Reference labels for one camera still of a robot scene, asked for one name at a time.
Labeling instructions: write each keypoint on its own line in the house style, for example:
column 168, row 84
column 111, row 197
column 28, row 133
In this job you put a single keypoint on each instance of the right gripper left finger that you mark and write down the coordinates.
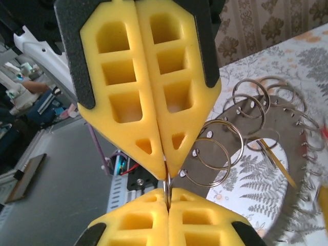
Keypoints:
column 133, row 225

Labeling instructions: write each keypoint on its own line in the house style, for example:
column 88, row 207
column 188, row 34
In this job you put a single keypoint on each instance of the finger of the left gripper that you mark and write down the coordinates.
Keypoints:
column 194, row 51
column 89, row 77

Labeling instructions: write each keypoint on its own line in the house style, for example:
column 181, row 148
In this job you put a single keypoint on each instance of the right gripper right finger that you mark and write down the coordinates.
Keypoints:
column 205, row 225

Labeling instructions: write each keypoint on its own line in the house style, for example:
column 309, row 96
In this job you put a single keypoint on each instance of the brass key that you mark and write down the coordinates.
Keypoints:
column 279, row 163

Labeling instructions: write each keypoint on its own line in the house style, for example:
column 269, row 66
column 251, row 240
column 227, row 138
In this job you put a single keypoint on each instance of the perforated steel disc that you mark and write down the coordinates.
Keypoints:
column 282, row 123

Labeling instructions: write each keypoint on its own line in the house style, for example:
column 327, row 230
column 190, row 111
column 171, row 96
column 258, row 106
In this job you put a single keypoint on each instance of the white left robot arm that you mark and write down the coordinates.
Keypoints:
column 33, row 48

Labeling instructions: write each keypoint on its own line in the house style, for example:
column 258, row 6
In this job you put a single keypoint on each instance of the person's forearm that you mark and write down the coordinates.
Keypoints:
column 36, row 87

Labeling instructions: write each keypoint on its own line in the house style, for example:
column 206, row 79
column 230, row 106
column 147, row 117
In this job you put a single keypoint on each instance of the pink bottle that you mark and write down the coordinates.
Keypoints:
column 68, row 112

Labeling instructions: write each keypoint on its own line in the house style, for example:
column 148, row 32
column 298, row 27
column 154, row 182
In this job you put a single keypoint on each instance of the blue bag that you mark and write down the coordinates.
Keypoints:
column 46, row 107

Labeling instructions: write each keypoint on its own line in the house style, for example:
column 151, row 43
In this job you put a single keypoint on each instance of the floral tablecloth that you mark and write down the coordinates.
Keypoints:
column 307, row 64

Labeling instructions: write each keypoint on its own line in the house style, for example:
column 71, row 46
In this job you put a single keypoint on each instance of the brown flat board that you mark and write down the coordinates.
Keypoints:
column 25, row 179

